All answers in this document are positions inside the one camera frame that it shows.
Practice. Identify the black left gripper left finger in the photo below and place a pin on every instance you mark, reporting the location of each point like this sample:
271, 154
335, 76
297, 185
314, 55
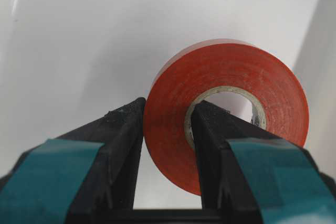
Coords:
79, 175

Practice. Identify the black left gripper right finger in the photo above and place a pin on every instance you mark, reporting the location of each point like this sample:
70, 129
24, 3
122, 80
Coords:
253, 176

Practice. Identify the red tape roll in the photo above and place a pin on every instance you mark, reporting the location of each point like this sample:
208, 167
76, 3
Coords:
201, 68

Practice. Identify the white plastic case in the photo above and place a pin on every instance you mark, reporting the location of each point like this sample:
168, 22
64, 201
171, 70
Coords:
65, 63

